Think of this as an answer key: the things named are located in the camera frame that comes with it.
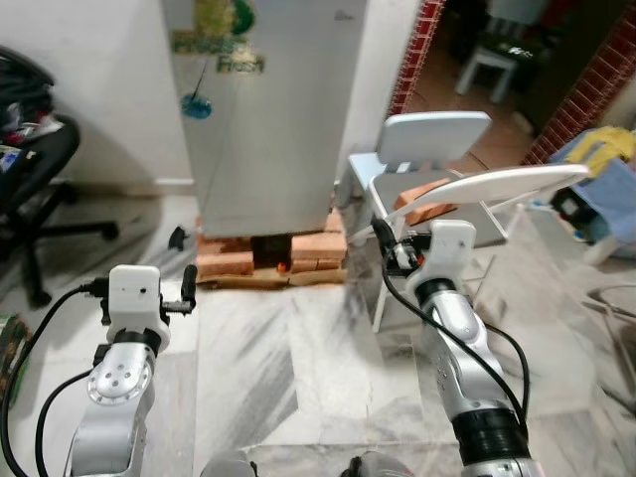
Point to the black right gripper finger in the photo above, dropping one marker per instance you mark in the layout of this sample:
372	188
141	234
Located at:
382	234

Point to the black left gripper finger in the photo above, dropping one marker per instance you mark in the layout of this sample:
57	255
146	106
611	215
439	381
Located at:
189	283

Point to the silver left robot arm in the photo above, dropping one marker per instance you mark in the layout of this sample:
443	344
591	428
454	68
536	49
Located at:
114	397

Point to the single orange brick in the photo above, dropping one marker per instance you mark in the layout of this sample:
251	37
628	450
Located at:
422	204

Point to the small black floor object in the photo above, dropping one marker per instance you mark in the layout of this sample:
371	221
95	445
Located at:
179	238

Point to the white oval table top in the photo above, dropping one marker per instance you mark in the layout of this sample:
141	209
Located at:
497	186

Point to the white plastic chair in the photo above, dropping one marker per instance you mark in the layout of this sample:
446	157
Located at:
432	134

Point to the black box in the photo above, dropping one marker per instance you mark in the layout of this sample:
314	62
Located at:
568	209

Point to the green patterned box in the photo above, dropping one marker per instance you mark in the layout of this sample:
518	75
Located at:
10	343

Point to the grey robot left leg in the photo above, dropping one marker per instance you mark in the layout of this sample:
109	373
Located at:
229	467

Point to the grey robot leg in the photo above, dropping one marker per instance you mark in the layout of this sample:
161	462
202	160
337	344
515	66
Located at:
383	467
229	467

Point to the blue hanging ornament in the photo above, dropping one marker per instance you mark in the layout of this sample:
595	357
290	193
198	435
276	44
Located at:
197	106

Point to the blue cloth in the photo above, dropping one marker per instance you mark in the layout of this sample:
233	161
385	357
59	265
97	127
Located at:
616	204

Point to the white stool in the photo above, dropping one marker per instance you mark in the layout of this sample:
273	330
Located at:
492	57

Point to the yellow cloth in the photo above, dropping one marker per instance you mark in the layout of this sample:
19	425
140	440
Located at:
606	147

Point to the grey robot right leg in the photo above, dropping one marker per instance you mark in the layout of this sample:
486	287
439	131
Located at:
383	467

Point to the green fresh sticker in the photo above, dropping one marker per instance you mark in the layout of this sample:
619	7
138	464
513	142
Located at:
219	15

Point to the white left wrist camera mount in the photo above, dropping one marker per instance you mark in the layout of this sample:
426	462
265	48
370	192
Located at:
134	293

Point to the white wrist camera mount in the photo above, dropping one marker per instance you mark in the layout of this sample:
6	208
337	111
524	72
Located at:
452	248
134	293

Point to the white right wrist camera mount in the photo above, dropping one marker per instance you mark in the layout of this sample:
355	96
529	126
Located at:
452	248

